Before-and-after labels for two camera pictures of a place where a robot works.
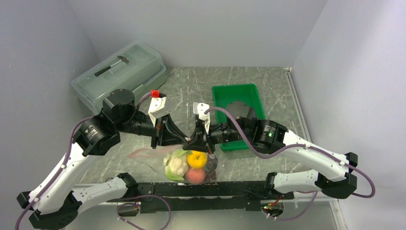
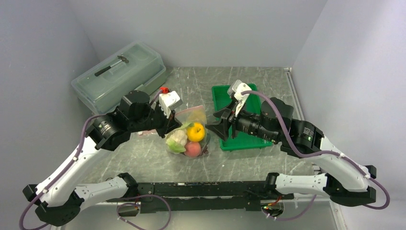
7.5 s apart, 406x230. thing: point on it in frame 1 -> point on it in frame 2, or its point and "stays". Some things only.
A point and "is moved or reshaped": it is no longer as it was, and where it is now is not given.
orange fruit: (197, 159) is moved or reshaped
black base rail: (171, 196) stays
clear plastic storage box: (136, 67) stays
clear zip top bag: (176, 164) is moved or reshaped
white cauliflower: (176, 165) is moved or reshaped
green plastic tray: (222, 95) stays
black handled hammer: (100, 72) stays
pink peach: (195, 176) is moved or reshaped
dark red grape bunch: (211, 174) is moved or reshaped
